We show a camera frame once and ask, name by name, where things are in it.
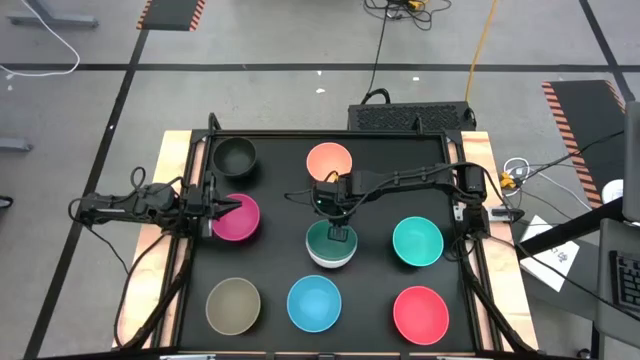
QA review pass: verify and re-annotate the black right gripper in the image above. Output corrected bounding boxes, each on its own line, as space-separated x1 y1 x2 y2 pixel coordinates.
319 173 358 243

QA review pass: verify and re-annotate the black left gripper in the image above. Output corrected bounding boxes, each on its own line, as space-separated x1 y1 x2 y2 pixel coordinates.
179 172 244 239

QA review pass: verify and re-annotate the dark green bowl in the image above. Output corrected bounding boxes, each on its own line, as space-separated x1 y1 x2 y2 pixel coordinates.
306 219 358 259

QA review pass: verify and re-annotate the magenta bowl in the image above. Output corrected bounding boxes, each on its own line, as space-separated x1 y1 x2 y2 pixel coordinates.
212 193 261 243

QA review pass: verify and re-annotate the white bowl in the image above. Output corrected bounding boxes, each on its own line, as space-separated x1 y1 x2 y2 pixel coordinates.
305 239 359 270

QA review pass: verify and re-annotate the black bowl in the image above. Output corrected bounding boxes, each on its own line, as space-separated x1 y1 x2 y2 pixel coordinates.
212 136 258 179

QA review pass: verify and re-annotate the light blue bowl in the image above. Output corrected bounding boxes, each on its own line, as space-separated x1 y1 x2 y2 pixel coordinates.
286 274 343 334

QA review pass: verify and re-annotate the peach orange bowl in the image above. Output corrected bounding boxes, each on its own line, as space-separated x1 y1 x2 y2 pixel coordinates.
305 142 354 184

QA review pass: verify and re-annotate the teal bowl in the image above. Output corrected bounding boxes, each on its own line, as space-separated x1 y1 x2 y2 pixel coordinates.
391 216 445 268

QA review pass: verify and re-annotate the olive grey bowl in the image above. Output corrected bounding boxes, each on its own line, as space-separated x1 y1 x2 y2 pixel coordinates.
205 277 262 336

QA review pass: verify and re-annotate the red bowl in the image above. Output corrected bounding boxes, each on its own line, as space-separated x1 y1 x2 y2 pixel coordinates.
392 285 450 346

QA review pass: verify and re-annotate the black arm base clamp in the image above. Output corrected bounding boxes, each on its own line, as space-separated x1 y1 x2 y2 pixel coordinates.
487 206 525 223

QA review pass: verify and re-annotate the wooden table side board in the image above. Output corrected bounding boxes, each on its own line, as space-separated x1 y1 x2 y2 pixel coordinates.
447 130 540 351
112 130 207 350

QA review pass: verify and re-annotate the black perforated computer case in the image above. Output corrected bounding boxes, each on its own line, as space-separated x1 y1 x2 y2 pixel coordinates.
347 101 476 132

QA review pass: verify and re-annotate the black hazard-striped floor mat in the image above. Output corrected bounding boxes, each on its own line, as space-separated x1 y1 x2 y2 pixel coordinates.
541 79 626 210
135 0 206 32

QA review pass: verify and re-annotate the white cup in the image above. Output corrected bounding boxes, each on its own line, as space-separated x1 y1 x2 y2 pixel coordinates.
601 178 625 205

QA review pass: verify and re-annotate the grey desk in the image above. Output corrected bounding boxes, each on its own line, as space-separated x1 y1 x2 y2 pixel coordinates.
592 217 640 360

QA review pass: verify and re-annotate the black keyboard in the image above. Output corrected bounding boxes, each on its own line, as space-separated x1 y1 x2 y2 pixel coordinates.
608 249 640 314

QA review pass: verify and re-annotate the grey monitor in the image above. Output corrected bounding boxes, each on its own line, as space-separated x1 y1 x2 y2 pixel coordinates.
622 99 640 224

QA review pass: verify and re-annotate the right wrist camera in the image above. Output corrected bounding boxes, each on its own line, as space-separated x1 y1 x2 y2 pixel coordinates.
312 181 342 207

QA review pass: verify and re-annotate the black corrugated cable conduit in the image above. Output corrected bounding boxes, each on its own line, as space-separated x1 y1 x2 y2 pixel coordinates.
459 239 539 354
112 234 194 351

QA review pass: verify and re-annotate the black computer power cable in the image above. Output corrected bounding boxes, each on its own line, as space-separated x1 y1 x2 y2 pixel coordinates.
360 9 392 106

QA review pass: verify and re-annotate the white coiled cable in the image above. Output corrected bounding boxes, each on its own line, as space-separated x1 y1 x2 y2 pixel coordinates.
502 156 594 212

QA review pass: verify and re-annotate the tangled black cable bundle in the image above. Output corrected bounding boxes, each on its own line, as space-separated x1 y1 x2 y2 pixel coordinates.
363 0 451 31

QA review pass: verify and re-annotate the white floor cable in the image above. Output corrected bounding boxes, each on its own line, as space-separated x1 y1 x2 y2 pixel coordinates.
0 0 81 79

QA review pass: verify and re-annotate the yellow cable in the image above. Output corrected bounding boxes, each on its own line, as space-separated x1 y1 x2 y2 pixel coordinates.
464 0 501 104

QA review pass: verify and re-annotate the thin black floor cable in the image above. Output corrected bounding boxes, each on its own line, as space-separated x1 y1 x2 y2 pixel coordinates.
519 129 626 181

